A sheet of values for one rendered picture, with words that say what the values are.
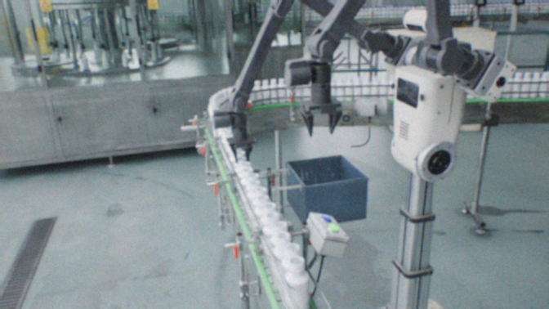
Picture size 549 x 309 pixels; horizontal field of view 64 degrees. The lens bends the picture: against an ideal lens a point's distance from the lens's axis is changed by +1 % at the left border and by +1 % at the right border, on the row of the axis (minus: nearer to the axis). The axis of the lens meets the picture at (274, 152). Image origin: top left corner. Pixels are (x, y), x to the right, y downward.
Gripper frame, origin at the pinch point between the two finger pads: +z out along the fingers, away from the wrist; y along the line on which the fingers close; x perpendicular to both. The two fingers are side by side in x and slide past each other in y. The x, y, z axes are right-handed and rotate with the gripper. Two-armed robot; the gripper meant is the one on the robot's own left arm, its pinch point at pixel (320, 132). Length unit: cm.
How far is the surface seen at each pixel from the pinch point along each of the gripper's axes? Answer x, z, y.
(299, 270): -27.8, 24.9, -15.7
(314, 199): 55, 52, 17
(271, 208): 1.9, 23.1, -15.1
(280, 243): -15.4, 24.5, -17.0
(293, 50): 541, 60, 155
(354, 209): 56, 61, 38
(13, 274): 175, 140, -157
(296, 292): -28.8, 30.2, -16.9
